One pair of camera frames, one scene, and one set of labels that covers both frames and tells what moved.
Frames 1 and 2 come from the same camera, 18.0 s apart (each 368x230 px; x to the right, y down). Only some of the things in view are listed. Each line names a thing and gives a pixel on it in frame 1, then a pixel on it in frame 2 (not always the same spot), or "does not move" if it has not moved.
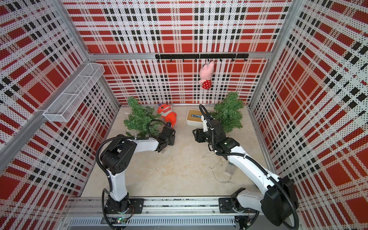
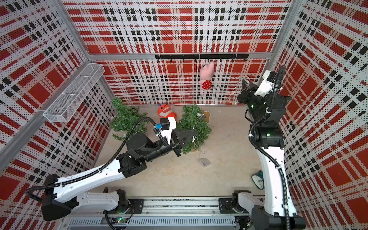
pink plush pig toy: x=206 y=73 does not move
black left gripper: x=171 y=142 → x=178 y=140
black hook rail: x=207 y=56 does not move
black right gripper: x=198 y=136 → x=246 y=94
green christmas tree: x=229 y=111 → x=192 y=118
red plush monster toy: x=165 y=110 does not move
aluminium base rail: x=157 y=212 does not move
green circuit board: x=121 y=220 does not move
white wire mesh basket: x=63 y=107 does not move
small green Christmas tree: x=141 y=121 → x=119 y=133
